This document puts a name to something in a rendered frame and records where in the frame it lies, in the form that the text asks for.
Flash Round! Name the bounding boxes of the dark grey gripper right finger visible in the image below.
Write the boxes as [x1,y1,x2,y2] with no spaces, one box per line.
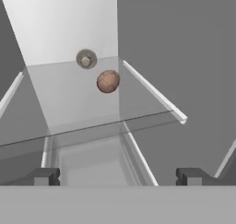
[175,167,225,187]

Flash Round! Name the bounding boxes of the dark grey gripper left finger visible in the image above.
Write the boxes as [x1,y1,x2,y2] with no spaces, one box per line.
[12,167,61,187]

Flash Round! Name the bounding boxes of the clear fridge drawer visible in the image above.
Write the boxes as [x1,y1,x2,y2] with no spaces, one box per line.
[41,123,159,187]

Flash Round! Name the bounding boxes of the brown egg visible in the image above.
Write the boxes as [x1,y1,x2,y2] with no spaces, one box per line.
[96,69,121,94]

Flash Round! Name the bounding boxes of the round grey can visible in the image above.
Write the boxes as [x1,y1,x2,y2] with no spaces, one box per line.
[76,48,99,70]

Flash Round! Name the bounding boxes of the white shelf rail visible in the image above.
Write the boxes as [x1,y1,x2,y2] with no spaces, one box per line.
[122,59,188,125]
[214,138,236,179]
[0,71,25,118]

